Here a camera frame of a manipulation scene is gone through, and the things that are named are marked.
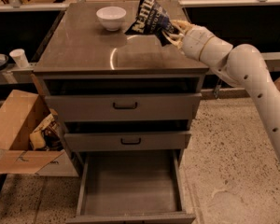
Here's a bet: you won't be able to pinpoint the blue chip bag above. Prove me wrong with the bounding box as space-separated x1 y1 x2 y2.
125 0 178 46

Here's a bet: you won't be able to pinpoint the bottom grey drawer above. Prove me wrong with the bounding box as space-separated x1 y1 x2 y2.
65 149 197 224

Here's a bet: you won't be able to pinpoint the grey drawer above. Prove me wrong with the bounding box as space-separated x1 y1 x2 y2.
46 94 201 122
65 149 197 224
64 132 190 152

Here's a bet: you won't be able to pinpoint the white ceramic bowl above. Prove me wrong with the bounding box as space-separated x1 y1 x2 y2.
96 7 126 31

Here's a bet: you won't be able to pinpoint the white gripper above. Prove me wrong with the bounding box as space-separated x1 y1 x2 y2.
163 20 215 61

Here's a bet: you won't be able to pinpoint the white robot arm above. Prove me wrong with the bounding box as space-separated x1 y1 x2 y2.
164 21 280 163

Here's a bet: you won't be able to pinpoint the crumpled items in box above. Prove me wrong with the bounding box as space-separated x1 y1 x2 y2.
29 114 63 151

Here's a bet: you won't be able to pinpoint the open cardboard box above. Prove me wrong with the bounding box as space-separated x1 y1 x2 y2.
0 90 78 176

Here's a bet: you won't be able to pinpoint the middle grey drawer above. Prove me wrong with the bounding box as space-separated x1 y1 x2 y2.
64 132 190 152

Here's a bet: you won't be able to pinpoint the top grey drawer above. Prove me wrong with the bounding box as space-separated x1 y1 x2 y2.
46 94 201 122

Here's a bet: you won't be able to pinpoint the grey drawer cabinet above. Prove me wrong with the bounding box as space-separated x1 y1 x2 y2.
33 0 210 224

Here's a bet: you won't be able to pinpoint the white paper cup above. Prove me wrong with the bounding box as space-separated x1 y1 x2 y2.
9 49 29 68

